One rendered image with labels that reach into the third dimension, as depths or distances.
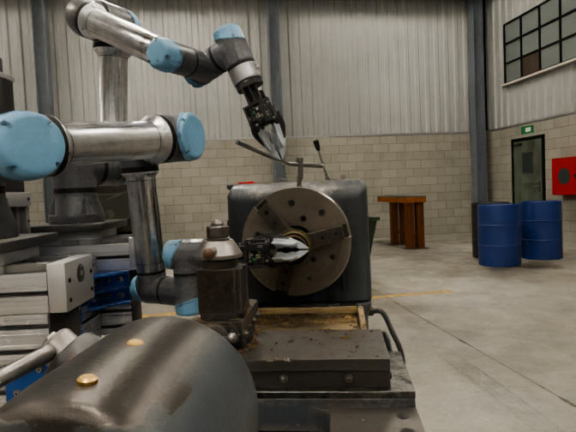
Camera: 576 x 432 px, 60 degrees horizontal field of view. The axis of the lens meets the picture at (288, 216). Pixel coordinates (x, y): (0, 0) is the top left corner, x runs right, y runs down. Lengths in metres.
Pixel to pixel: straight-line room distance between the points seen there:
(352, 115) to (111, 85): 10.59
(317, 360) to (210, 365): 0.49
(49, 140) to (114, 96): 0.68
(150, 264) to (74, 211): 0.28
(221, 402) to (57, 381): 0.09
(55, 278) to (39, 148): 0.23
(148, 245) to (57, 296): 0.41
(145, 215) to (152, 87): 10.38
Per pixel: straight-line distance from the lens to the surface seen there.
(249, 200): 1.61
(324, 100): 11.87
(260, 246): 1.22
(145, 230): 1.35
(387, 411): 0.80
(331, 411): 0.80
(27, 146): 0.95
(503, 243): 7.70
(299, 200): 1.43
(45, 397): 0.26
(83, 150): 1.05
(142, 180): 1.34
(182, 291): 1.30
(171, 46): 1.28
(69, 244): 1.53
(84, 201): 1.52
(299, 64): 11.96
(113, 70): 1.64
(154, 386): 0.27
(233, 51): 1.34
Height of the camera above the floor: 1.23
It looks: 3 degrees down
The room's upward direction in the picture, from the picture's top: 3 degrees counter-clockwise
